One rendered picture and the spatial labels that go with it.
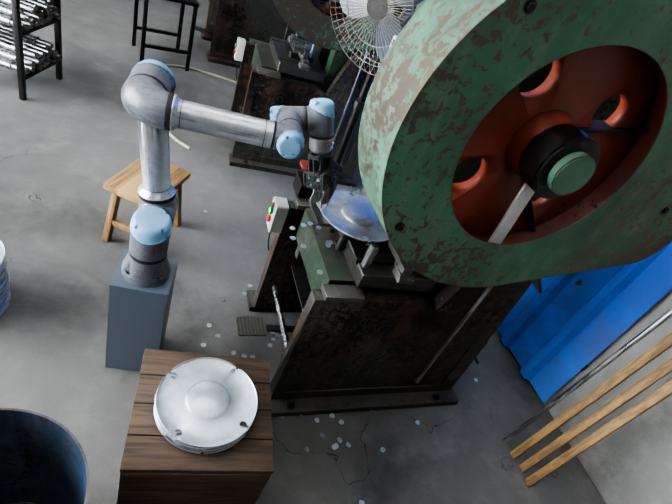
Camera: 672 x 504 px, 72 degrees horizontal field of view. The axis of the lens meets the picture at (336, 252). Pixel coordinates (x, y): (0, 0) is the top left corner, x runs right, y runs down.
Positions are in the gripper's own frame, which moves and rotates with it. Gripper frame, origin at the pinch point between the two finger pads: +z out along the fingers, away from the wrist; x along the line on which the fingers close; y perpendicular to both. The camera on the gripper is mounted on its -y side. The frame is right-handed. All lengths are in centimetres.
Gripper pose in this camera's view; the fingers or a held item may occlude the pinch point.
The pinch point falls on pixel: (322, 205)
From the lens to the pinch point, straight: 157.8
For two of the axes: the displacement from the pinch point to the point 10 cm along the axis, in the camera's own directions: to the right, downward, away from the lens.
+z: -0.4, 8.6, 5.1
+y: -4.4, 4.5, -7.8
